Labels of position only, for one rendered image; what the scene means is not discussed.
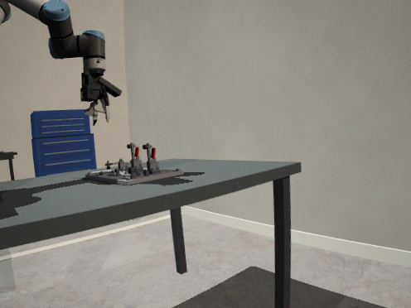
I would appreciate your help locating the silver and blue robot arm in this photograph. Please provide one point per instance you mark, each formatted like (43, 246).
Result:
(56, 15)

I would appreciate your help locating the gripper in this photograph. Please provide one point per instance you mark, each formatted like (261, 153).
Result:
(92, 92)

